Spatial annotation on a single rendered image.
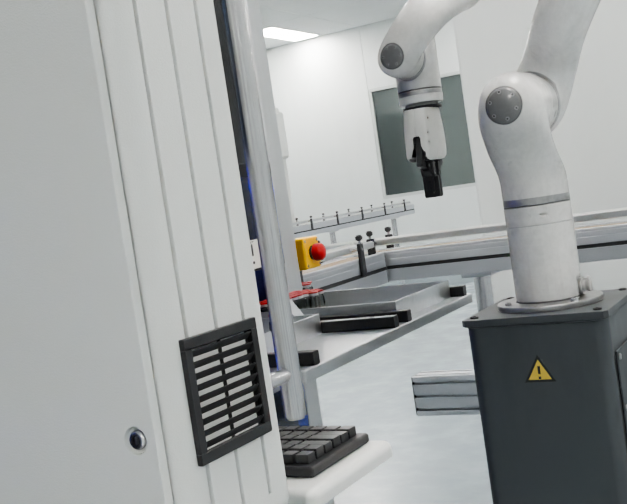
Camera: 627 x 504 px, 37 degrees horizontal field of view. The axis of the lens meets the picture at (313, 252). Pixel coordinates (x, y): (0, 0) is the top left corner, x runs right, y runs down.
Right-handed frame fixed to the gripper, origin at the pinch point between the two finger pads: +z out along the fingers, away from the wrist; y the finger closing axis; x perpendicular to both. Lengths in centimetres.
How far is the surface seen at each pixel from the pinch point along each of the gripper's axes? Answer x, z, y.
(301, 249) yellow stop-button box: -39.3, 9.9, -14.3
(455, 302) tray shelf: 0.9, 22.9, -1.1
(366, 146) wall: -388, -50, -796
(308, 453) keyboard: 13, 27, 81
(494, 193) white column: -35, 6, -143
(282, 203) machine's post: -39.3, -1.0, -9.0
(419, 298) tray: -2.0, 20.1, 9.4
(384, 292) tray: -16.1, 20.3, -5.6
